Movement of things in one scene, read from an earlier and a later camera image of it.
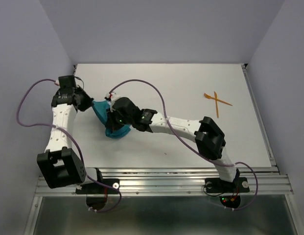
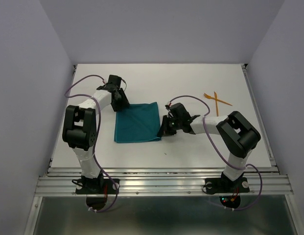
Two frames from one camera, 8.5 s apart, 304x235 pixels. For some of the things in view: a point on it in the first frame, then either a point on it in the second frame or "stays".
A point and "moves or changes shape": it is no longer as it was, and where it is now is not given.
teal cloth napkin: x=101 y=108 moves or changes shape
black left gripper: x=87 y=103 → x=124 y=102
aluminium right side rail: x=270 y=154 stays
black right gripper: x=110 y=123 → x=164 y=129
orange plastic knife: x=217 y=104 stays
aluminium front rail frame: x=174 y=182 stays
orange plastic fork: x=207 y=96 stays
